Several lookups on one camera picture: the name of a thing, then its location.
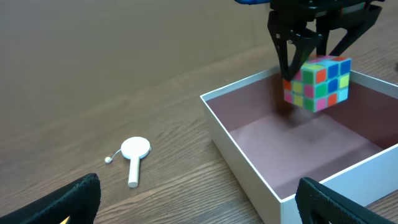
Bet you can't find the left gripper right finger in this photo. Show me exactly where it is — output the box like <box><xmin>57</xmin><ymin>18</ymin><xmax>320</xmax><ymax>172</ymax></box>
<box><xmin>295</xmin><ymin>177</ymin><xmax>394</xmax><ymax>224</ymax></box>

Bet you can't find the multicolour puzzle cube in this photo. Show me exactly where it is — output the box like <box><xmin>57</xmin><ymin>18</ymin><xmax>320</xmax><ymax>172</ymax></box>
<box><xmin>283</xmin><ymin>55</ymin><xmax>352</xmax><ymax>113</ymax></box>

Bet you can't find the right blue cable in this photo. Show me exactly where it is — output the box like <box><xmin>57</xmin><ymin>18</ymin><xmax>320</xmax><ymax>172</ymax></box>
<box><xmin>233</xmin><ymin>0</ymin><xmax>271</xmax><ymax>6</ymax></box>

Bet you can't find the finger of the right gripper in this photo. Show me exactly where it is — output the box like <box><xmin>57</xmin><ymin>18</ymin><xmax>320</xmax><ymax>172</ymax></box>
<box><xmin>267</xmin><ymin>11</ymin><xmax>323</xmax><ymax>82</ymax></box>
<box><xmin>316</xmin><ymin>4</ymin><xmax>382</xmax><ymax>56</ymax></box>

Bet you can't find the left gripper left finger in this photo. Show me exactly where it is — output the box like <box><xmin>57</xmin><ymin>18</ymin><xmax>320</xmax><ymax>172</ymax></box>
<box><xmin>1</xmin><ymin>173</ymin><xmax>101</xmax><ymax>224</ymax></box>

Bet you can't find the white box pink interior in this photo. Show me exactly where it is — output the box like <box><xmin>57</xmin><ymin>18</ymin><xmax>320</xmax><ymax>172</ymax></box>
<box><xmin>201</xmin><ymin>68</ymin><xmax>397</xmax><ymax>223</ymax></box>

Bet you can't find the white wooden rattle drum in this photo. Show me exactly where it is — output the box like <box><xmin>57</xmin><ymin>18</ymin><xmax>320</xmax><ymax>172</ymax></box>
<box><xmin>104</xmin><ymin>137</ymin><xmax>151</xmax><ymax>188</ymax></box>

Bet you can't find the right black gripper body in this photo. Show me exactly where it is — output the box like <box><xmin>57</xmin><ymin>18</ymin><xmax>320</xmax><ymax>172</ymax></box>
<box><xmin>270</xmin><ymin>0</ymin><xmax>384</xmax><ymax>18</ymax></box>

